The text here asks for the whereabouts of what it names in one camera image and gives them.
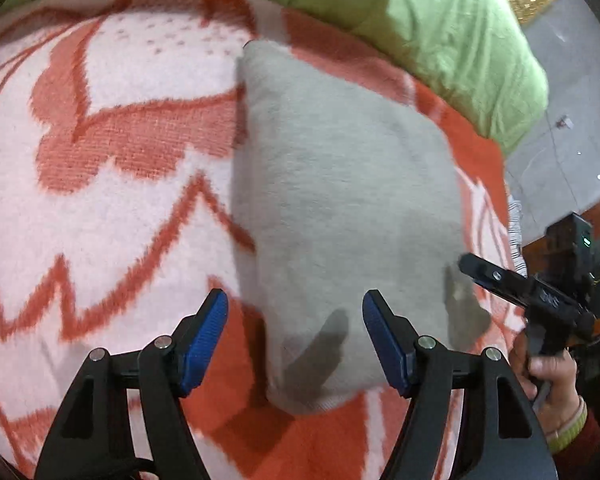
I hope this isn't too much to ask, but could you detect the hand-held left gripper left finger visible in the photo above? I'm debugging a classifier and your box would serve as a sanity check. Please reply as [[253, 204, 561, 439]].
[[34, 288, 229, 480]]

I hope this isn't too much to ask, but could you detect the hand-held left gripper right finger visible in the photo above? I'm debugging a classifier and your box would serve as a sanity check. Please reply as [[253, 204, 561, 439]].
[[362, 289, 556, 480]]

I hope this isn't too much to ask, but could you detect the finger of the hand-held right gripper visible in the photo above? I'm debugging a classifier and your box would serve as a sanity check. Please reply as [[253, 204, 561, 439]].
[[458, 252, 533, 307]]

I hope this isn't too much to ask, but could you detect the grey knitted sweater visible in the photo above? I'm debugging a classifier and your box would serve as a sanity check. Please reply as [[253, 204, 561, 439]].
[[228, 40, 493, 415]]

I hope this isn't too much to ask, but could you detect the person's right forearm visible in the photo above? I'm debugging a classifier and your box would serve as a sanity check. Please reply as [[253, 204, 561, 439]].
[[545, 394, 600, 457]]

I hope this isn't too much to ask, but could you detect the person's right hand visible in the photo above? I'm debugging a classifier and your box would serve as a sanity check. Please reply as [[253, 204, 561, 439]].
[[509, 332, 582, 435]]

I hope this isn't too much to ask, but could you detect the striped cloth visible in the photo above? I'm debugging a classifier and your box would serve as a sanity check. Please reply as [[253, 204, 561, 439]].
[[505, 200, 529, 277]]

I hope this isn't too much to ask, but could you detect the orange white floral blanket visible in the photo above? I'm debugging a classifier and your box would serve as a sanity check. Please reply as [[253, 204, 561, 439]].
[[0, 0, 528, 480]]

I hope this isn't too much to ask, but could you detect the green quilt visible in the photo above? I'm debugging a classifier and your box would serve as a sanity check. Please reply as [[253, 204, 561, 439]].
[[0, 0, 550, 156]]

